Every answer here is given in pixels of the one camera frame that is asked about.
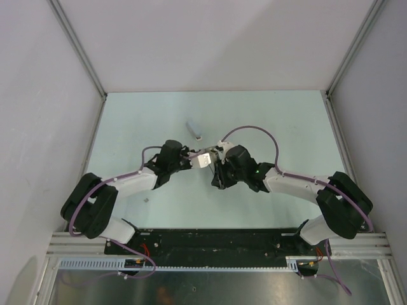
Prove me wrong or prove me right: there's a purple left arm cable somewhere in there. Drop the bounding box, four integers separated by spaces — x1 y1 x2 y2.
68 145 157 288

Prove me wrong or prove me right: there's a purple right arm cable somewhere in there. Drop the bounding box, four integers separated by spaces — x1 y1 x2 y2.
221 126 375 295

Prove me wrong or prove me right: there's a light blue staple box sleeve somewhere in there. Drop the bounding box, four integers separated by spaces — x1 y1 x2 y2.
186 120 202 142

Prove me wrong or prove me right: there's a grey slotted cable duct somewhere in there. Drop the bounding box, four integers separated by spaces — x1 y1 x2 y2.
56 255 300 273

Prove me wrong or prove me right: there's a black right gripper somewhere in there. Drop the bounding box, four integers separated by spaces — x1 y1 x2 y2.
212 157 247 188

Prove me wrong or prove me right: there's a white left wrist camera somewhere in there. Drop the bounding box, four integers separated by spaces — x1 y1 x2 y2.
190 152 212 169

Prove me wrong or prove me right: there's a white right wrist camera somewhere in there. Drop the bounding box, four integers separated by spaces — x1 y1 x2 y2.
216 140 235 153

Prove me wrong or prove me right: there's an aluminium frame rail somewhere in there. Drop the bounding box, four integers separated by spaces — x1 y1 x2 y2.
46 229 392 259

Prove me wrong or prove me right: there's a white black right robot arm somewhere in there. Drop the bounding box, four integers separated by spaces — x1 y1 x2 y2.
210 145 373 255

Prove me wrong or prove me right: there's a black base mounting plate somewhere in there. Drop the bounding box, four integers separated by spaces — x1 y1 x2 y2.
104 228 331 270

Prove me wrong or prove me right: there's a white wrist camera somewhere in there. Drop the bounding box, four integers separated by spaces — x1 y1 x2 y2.
216 140 235 153
190 152 212 169

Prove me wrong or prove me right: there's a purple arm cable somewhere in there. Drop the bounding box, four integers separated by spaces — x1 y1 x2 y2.
68 145 157 288
221 126 375 295

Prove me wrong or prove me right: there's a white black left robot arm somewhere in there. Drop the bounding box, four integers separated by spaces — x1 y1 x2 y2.
60 140 197 254

